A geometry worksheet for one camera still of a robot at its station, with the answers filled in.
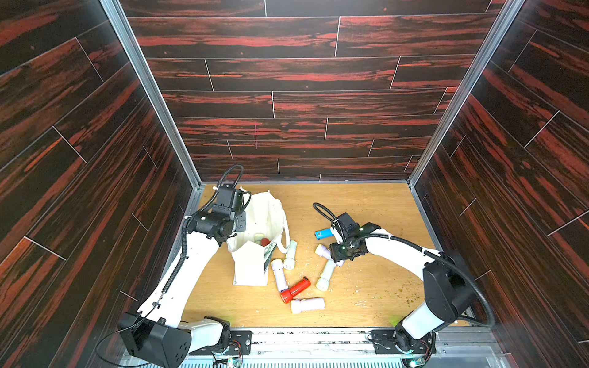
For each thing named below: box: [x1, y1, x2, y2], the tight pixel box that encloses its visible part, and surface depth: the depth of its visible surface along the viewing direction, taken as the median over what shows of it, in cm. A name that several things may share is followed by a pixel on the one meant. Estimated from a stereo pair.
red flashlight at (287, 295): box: [279, 276, 311, 304], surface depth 84 cm
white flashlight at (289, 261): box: [283, 239, 298, 270], surface depth 92 cm
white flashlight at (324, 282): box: [315, 259, 336, 293], surface depth 87 cm
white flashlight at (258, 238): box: [253, 232, 266, 245], surface depth 98 cm
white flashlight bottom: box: [289, 297, 326, 315], surface depth 82 cm
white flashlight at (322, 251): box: [314, 243, 346, 268], surface depth 94 cm
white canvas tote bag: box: [227, 187, 291, 286], surface depth 84 cm
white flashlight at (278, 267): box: [270, 259, 289, 293], surface depth 88 cm
